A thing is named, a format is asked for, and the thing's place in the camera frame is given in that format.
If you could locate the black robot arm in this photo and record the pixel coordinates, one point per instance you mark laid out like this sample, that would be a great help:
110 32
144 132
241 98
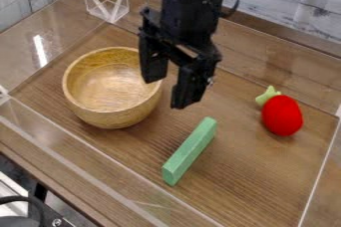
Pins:
175 36

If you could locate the green rectangular block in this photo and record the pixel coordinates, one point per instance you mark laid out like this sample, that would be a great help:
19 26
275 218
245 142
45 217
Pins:
187 152

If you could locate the clear acrylic tray wall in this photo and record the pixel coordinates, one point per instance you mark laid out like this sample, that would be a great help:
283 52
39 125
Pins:
106 190

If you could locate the red plush strawberry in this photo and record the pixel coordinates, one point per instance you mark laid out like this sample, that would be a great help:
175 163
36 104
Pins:
281 113

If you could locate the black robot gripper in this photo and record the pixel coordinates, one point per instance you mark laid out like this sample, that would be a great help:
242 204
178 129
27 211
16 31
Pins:
175 34

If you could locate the brown wooden bowl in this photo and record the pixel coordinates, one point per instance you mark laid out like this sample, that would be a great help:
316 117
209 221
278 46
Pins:
104 89

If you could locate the clear acrylic corner bracket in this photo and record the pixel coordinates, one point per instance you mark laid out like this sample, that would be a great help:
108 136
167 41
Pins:
108 10

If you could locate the black table frame leg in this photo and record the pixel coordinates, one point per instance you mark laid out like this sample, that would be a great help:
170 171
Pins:
44 214

